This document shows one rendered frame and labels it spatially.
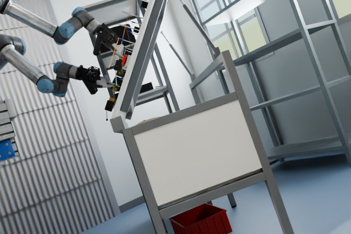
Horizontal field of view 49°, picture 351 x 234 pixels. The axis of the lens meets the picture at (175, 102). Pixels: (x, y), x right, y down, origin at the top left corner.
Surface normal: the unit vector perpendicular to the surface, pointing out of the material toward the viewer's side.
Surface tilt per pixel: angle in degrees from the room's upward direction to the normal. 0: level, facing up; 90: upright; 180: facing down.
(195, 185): 90
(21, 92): 90
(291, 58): 90
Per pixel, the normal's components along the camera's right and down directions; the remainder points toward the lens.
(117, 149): 0.51, -0.22
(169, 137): 0.10, -0.09
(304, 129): -0.79, 0.25
